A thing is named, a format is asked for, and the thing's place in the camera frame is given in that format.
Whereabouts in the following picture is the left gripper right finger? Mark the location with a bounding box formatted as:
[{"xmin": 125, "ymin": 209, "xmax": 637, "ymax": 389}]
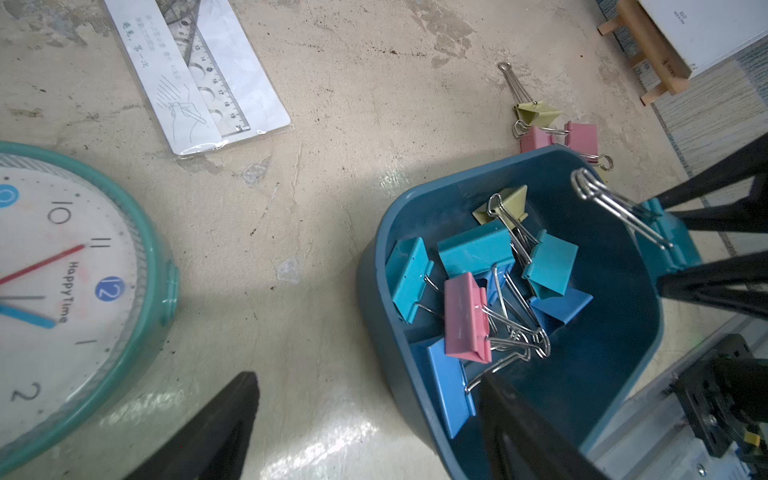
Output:
[{"xmin": 479, "ymin": 373, "xmax": 606, "ymax": 479}]

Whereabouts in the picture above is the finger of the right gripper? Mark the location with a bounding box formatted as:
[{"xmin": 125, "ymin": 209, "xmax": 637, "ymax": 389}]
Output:
[
  {"xmin": 657, "ymin": 135, "xmax": 767, "ymax": 234},
  {"xmin": 656, "ymin": 251, "xmax": 767, "ymax": 320}
]

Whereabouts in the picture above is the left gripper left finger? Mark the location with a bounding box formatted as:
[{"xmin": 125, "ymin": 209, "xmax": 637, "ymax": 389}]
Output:
[{"xmin": 128, "ymin": 371, "xmax": 260, "ymax": 479}]

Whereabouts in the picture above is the teal binder clip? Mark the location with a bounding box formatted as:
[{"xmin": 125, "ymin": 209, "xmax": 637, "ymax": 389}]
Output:
[
  {"xmin": 570, "ymin": 168, "xmax": 703, "ymax": 280},
  {"xmin": 486, "ymin": 193, "xmax": 578, "ymax": 299},
  {"xmin": 437, "ymin": 220, "xmax": 515, "ymax": 277},
  {"xmin": 385, "ymin": 237, "xmax": 443, "ymax": 324}
]

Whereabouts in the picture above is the blue binder clip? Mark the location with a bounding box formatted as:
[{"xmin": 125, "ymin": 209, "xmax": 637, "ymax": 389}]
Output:
[
  {"xmin": 410, "ymin": 334, "xmax": 500, "ymax": 439},
  {"xmin": 531, "ymin": 287, "xmax": 594, "ymax": 333},
  {"xmin": 481, "ymin": 263, "xmax": 541, "ymax": 331}
]

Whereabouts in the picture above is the teal plastic storage box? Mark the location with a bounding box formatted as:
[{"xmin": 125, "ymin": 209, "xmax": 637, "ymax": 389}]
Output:
[{"xmin": 357, "ymin": 146, "xmax": 663, "ymax": 479}]

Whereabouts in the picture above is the pink binder clip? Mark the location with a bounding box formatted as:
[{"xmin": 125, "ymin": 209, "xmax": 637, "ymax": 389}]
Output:
[
  {"xmin": 565, "ymin": 121, "xmax": 614, "ymax": 171},
  {"xmin": 444, "ymin": 273, "xmax": 551, "ymax": 364},
  {"xmin": 512, "ymin": 120, "xmax": 569, "ymax": 153}
]

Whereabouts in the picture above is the green round alarm clock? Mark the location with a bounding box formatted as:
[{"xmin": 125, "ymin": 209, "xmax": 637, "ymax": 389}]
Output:
[{"xmin": 1, "ymin": 142, "xmax": 180, "ymax": 474}]

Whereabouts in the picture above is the yellow binder clip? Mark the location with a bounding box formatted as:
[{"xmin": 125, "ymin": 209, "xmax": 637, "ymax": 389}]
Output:
[
  {"xmin": 497, "ymin": 62, "xmax": 562, "ymax": 127},
  {"xmin": 472, "ymin": 185, "xmax": 528, "ymax": 229}
]

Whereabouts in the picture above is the packaged ruler card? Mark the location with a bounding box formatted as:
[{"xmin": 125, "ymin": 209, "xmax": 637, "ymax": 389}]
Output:
[{"xmin": 105, "ymin": 0, "xmax": 291, "ymax": 157}]

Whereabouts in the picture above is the white booklet on stand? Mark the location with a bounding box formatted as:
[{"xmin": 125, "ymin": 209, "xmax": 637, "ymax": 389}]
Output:
[{"xmin": 639, "ymin": 0, "xmax": 768, "ymax": 77}]

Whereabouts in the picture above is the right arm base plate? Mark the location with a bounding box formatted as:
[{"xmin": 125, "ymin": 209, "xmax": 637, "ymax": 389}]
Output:
[{"xmin": 672, "ymin": 334, "xmax": 767, "ymax": 468}]

